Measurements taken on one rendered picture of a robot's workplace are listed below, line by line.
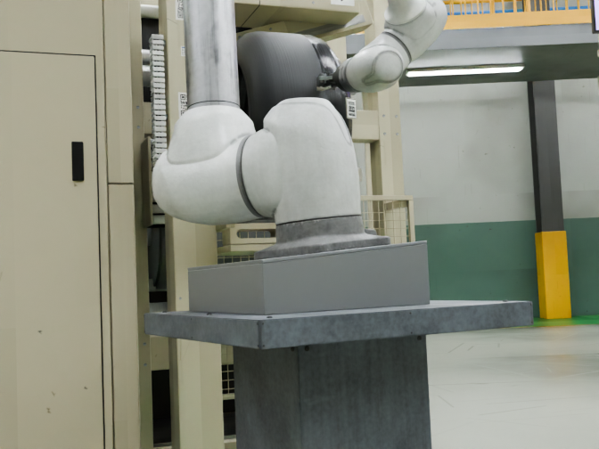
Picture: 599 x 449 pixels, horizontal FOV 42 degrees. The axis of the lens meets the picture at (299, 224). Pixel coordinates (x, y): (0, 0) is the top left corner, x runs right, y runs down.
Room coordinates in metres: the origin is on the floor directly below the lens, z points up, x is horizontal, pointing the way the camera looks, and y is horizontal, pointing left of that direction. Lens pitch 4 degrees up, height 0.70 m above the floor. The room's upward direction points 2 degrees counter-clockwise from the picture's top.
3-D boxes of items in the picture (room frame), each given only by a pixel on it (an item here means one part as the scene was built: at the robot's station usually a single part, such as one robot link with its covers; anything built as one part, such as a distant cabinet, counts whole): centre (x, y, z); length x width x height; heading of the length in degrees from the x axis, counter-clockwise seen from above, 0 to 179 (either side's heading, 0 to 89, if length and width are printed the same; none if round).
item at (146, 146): (2.72, 0.43, 1.05); 0.20 x 0.15 x 0.30; 110
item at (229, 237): (2.31, 0.04, 0.83); 0.36 x 0.09 x 0.06; 110
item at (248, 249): (2.44, 0.09, 0.80); 0.37 x 0.36 x 0.02; 20
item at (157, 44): (2.28, 0.39, 1.19); 0.05 x 0.04 x 0.48; 20
